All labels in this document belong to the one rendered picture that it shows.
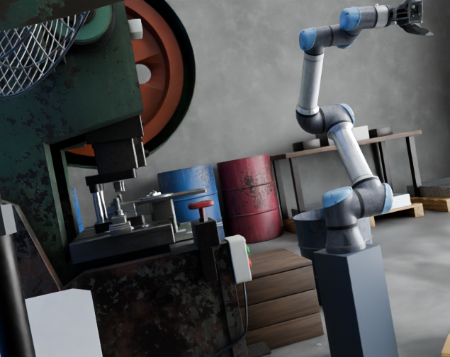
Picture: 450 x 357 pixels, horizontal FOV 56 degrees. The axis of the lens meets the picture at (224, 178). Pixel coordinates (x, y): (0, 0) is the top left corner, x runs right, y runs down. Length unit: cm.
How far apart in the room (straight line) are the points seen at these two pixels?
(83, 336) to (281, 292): 99
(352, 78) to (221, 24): 175
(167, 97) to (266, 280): 91
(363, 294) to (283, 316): 48
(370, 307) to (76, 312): 102
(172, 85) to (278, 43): 356
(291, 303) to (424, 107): 448
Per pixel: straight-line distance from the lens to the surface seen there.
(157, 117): 185
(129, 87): 134
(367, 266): 168
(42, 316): 129
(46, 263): 128
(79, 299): 128
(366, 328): 171
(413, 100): 604
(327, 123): 187
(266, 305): 198
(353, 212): 166
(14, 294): 65
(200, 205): 116
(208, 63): 506
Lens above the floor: 85
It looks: 2 degrees down
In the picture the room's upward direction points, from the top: 10 degrees counter-clockwise
